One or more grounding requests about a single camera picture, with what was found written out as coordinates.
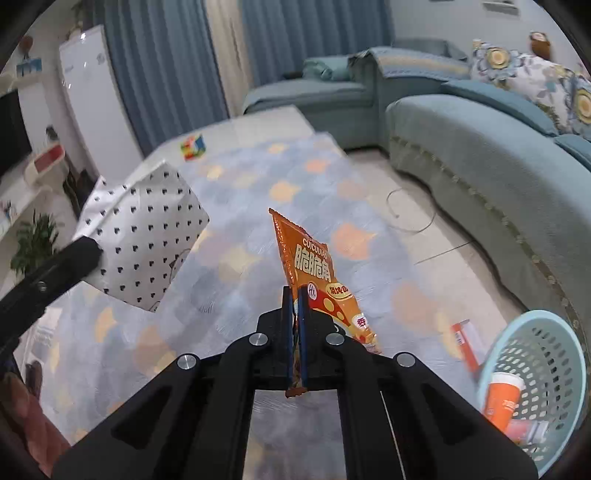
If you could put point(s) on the green potted plant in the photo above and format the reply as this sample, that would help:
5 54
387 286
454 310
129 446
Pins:
34 242

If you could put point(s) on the red white appliance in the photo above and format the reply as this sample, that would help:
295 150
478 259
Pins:
44 162

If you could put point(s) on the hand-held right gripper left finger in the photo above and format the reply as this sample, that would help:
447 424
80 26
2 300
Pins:
290 323

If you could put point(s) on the orange snack packet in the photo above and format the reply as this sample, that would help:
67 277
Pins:
304 258

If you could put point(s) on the small blue wall picture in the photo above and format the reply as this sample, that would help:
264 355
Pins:
27 67

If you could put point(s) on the white television cabinet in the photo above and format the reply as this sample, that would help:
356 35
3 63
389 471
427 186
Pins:
23 196

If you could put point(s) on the orange paper cup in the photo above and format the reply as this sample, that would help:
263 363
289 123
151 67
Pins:
501 401

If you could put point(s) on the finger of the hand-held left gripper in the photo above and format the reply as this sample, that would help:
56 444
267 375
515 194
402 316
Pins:
69 263

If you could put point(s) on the blue sofa cushion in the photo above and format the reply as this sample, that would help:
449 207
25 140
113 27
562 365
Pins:
498 99
577 148

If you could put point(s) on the beige sheer curtain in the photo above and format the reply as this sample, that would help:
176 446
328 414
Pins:
226 50

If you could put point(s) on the orange white box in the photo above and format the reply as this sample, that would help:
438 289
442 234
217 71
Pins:
464 341

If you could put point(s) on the brown stuffed toy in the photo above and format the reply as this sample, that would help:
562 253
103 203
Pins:
540 44

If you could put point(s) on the white standing air conditioner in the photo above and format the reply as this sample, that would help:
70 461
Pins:
92 101

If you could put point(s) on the light blue plastic basket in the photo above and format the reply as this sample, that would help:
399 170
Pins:
568 350

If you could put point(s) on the person's left hand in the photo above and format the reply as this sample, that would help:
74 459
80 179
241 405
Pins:
27 415

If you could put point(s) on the folded teal blanket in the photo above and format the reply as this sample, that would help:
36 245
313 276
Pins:
323 69

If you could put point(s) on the white dotted paper bag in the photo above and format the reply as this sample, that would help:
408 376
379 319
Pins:
147 217

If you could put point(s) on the black television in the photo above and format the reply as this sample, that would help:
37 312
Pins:
11 134

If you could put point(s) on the colourful puzzle cube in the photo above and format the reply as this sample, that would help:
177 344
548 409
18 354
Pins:
194 146

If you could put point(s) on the patterned grey tablecloth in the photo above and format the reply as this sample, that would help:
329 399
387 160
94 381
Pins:
258 194

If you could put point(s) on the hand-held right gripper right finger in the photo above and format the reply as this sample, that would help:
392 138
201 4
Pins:
303 332

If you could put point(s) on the framed wall picture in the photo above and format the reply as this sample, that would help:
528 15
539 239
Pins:
501 3

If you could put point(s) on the teal fabric sofa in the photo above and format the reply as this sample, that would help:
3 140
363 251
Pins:
461 152

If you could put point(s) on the blue curtain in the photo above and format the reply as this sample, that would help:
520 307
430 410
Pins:
314 37
161 74

